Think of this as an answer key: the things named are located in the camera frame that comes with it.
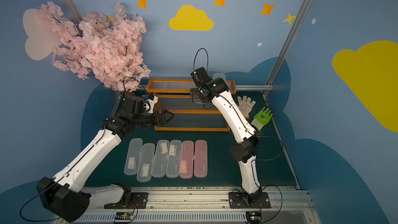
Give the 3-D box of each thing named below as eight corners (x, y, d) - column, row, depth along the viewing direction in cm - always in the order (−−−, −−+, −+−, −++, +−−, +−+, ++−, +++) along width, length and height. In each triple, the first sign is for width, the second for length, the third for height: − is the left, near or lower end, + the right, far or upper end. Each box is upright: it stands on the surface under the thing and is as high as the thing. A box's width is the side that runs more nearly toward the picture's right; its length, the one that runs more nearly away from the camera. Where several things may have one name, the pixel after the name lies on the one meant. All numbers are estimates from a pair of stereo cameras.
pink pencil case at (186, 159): (178, 178, 84) (178, 177, 82) (181, 142, 97) (181, 140, 95) (193, 178, 84) (193, 177, 82) (194, 142, 97) (194, 140, 95)
